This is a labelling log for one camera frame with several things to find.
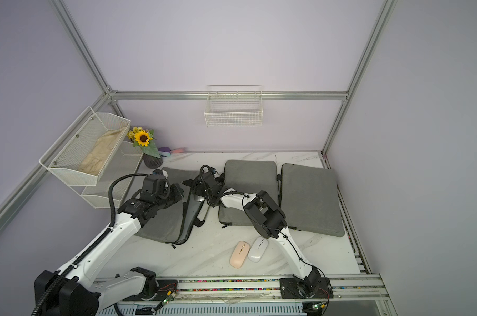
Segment upper white mesh shelf basket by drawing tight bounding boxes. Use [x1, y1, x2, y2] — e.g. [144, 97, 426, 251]
[39, 107, 130, 186]

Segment white wire wall basket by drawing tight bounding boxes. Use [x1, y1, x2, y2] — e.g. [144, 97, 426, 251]
[204, 85, 263, 128]

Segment lower white mesh shelf basket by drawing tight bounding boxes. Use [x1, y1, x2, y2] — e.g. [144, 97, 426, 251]
[80, 142, 143, 209]

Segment grey laptop bag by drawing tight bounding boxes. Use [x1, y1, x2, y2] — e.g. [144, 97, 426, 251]
[280, 163, 345, 238]
[136, 167, 204, 247]
[218, 160, 279, 226]

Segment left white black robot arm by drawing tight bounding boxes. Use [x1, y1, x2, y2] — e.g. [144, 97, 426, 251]
[32, 169, 184, 315]

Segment pastel toy mushrooms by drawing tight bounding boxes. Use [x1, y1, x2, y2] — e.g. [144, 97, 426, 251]
[158, 147, 186, 157]

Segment white mesh shelf basket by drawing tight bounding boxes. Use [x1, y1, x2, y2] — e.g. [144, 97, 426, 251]
[80, 142, 143, 209]
[39, 107, 130, 186]

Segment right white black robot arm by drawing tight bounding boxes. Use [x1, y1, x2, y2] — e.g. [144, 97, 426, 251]
[183, 165, 325, 298]

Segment white computer mouse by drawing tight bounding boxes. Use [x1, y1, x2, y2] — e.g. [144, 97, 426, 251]
[248, 237, 269, 263]

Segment pink computer mouse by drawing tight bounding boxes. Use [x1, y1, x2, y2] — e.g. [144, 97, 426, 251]
[229, 241, 250, 269]

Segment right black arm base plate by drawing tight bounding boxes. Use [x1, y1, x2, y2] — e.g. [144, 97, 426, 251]
[279, 277, 334, 300]

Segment silver grey computer mouse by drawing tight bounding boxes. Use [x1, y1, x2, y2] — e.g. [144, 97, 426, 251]
[194, 196, 205, 203]

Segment aluminium frame rails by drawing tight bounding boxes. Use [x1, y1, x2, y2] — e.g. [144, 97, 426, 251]
[0, 0, 399, 316]

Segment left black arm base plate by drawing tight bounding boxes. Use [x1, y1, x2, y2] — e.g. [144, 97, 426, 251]
[123, 279, 178, 302]

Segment beige cloth in basket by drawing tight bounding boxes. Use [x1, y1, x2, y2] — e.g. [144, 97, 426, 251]
[78, 128, 126, 176]

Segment artificial sunflower bouquet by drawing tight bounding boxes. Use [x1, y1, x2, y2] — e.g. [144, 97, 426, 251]
[127, 127, 161, 158]

